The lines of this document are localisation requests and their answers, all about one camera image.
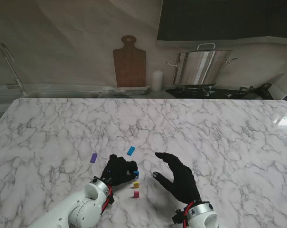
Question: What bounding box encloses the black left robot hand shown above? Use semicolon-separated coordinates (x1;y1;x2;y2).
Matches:
100;154;138;187

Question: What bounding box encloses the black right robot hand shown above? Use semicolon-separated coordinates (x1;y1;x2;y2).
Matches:
152;152;202;205

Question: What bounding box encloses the stack of white plates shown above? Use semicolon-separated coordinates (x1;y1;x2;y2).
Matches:
109;85;151;96

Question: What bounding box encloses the black gas stove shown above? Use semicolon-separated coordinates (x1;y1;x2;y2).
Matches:
166;84;246;99

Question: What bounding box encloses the steel kitchen sink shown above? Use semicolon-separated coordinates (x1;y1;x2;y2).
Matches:
24;91;103;98

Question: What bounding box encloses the white cylindrical candle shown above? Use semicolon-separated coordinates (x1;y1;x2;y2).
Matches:
152;70;165;92

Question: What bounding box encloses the brown wooden cutting board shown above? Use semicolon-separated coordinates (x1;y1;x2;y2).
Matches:
112;35;147;88

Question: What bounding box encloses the large steel stock pot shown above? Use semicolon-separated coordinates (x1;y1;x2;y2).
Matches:
166;43;238;86

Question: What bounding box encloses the black frying pan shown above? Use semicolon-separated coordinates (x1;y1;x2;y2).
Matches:
239;83;274;100

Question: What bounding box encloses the chrome kitchen faucet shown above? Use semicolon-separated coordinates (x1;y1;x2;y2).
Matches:
0;42;28;95

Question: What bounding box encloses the dark range hood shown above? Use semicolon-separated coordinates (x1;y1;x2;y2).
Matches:
157;0;287;41

